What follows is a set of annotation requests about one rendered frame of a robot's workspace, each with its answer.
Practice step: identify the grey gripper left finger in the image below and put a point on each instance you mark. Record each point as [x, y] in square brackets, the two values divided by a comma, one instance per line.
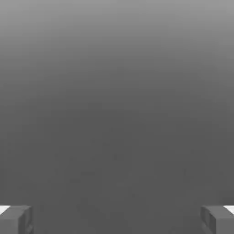
[12, 221]

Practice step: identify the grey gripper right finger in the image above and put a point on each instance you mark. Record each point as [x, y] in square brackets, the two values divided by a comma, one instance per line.
[221, 221]

